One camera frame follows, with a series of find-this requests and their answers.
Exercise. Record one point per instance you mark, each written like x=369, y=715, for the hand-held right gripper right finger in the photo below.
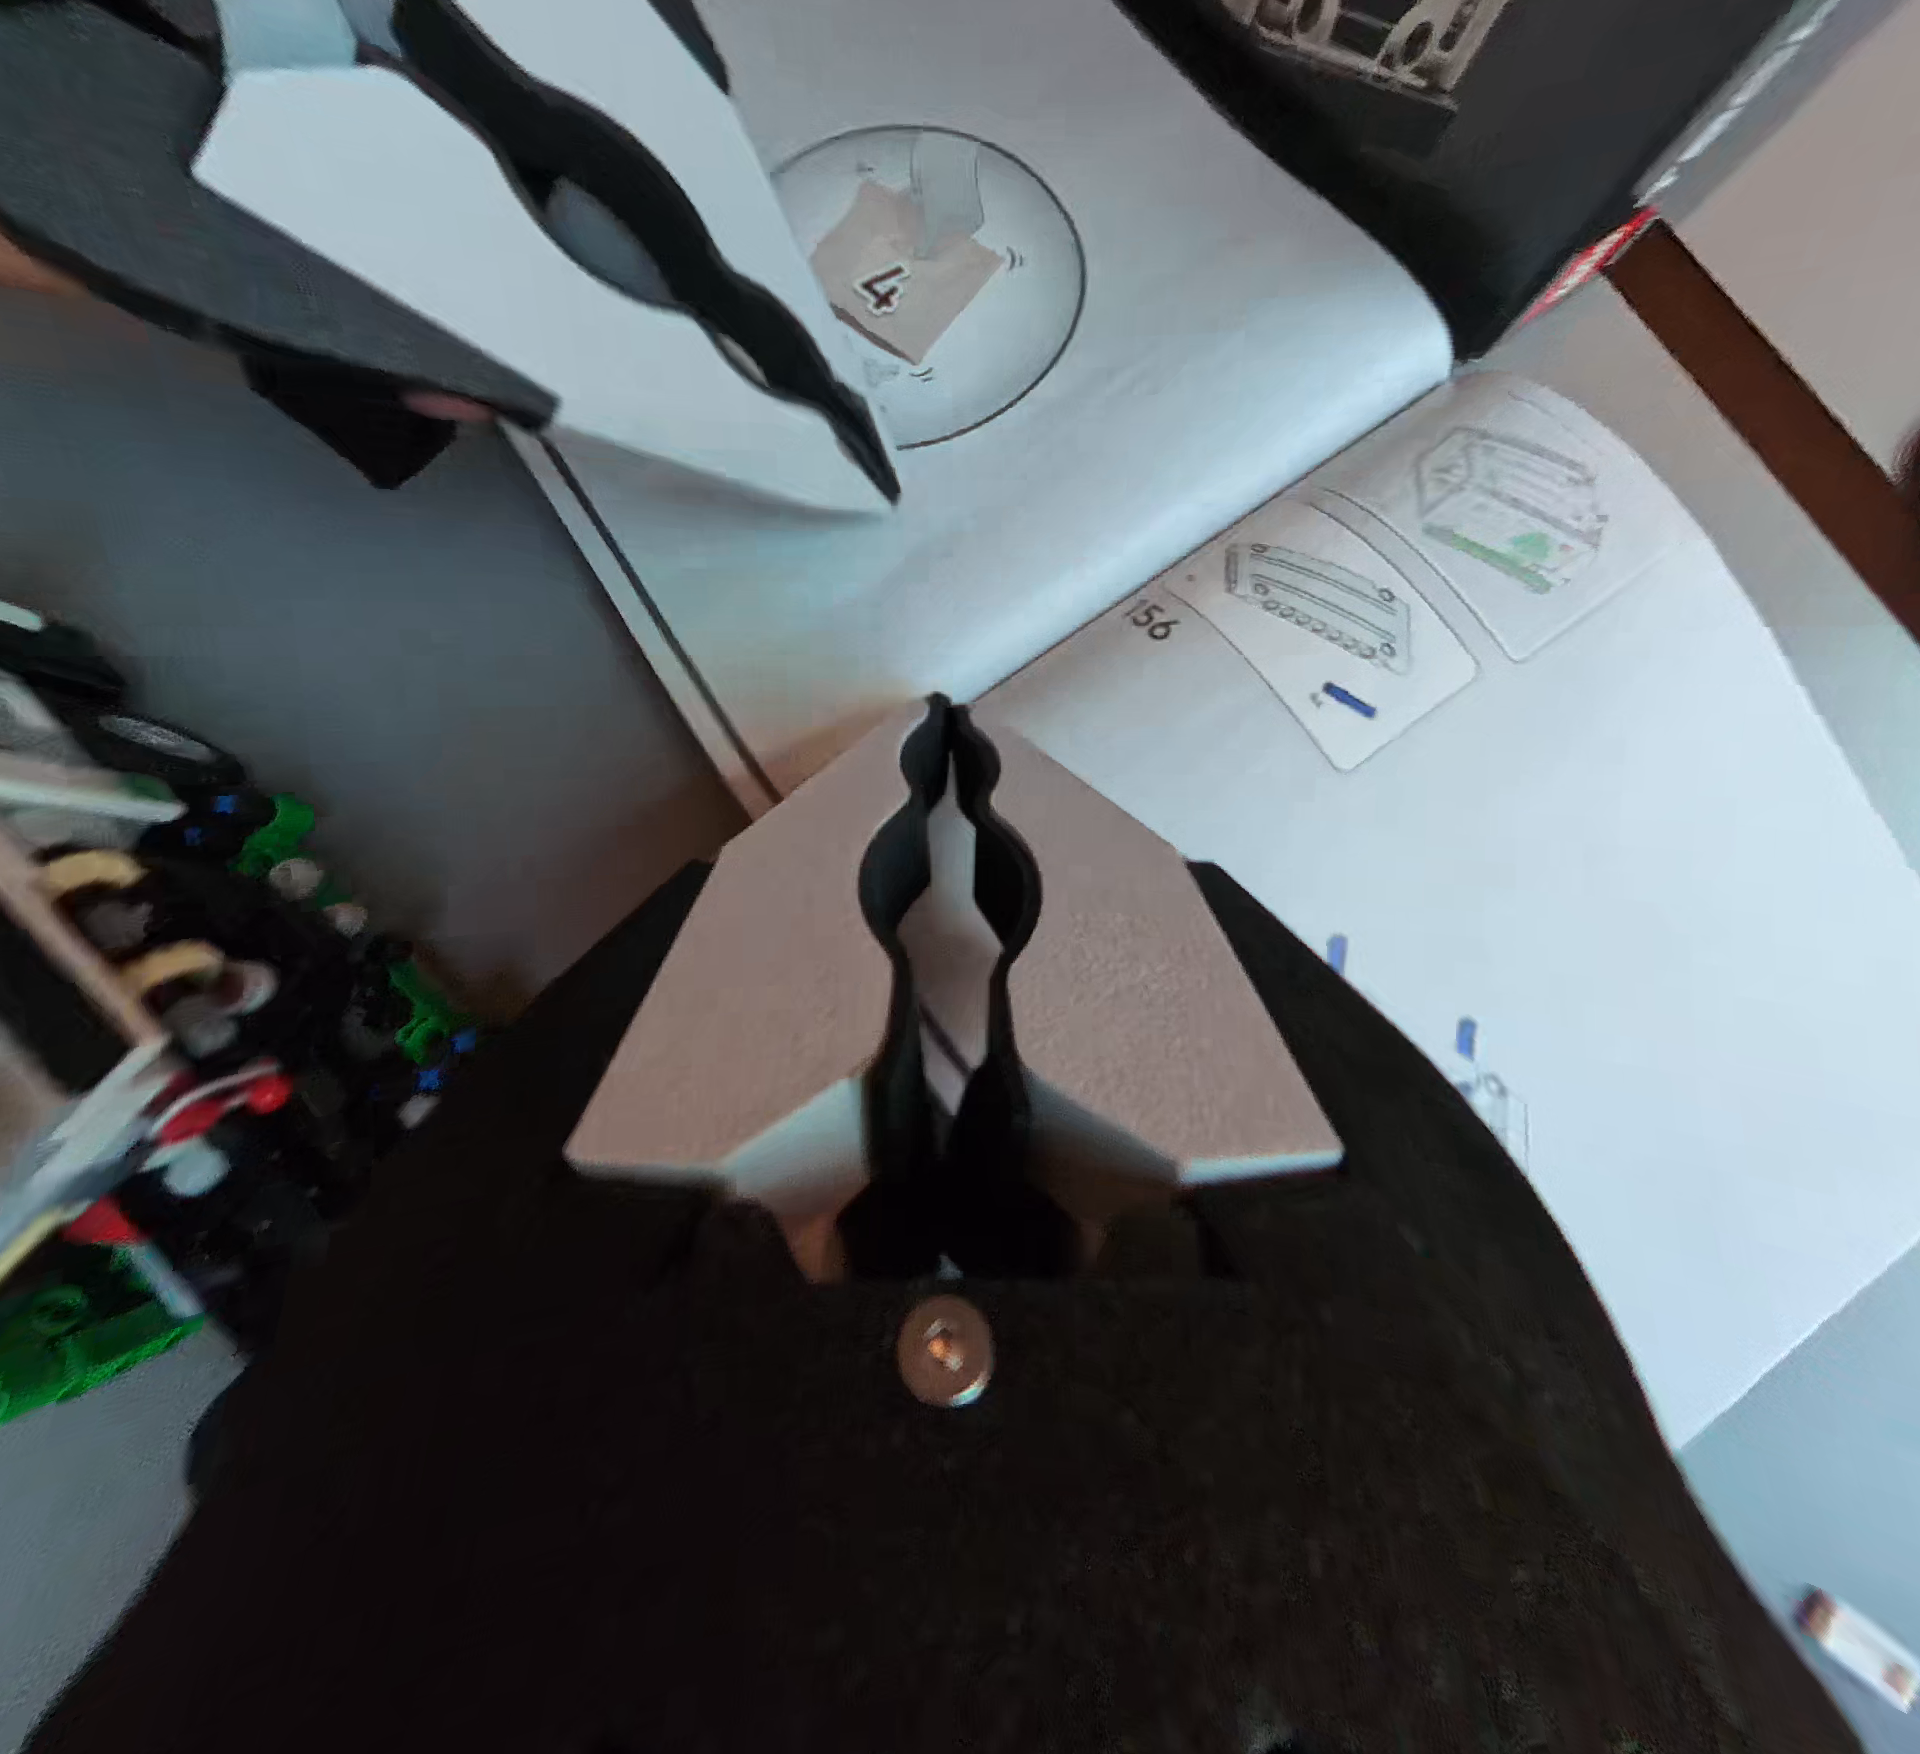
x=1156, y=1019

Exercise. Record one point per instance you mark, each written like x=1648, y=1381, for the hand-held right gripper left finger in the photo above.
x=752, y=1019

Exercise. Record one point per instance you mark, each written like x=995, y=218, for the lego instruction booklet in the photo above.
x=1231, y=284

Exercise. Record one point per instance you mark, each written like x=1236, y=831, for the black green lego truck chassis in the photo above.
x=197, y=1035

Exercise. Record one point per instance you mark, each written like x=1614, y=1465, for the dark lego truck box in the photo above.
x=1576, y=134

